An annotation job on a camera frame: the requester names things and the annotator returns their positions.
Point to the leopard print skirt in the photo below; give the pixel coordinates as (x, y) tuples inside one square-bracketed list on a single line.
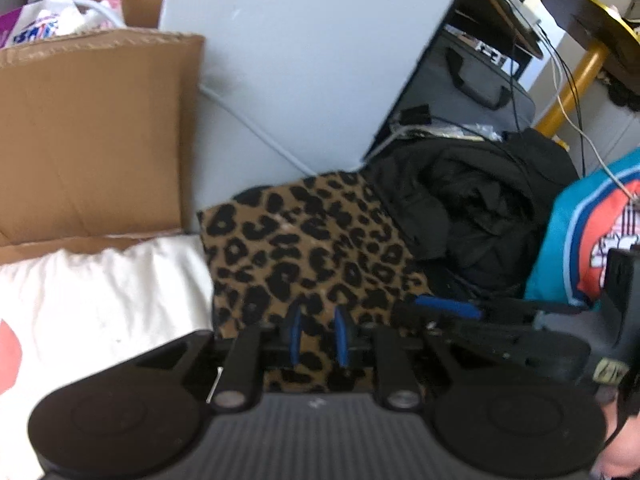
[(300, 245)]

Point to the person's right hand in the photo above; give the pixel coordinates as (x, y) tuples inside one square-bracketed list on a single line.
[(622, 455)]

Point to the white detergent pouch pink cap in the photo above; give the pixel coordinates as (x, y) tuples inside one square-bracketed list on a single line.
[(55, 20)]

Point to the purple packet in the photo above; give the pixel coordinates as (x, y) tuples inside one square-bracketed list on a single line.
[(10, 27)]

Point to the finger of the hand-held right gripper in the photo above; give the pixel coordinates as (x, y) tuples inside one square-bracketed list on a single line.
[(510, 347), (447, 306)]

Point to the folded black clothes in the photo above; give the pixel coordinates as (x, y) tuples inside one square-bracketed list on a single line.
[(460, 210)]

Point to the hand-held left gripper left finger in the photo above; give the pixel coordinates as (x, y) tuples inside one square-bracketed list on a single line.
[(294, 330)]

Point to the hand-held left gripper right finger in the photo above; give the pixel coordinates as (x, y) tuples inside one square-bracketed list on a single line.
[(341, 332)]

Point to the cream bear print blanket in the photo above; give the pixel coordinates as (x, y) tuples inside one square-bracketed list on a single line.
[(100, 310)]

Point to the grey carrying case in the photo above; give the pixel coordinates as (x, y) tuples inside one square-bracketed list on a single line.
[(450, 95)]

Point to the flat cardboard sheet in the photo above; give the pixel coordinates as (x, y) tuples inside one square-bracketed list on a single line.
[(90, 135)]

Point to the black round table gold rim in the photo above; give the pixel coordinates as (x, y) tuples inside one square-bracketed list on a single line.
[(585, 5)]

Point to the wooden shelf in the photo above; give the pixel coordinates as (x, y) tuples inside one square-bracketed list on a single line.
[(505, 15)]

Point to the yellow table leg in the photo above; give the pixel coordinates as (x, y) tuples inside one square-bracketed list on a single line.
[(575, 90)]

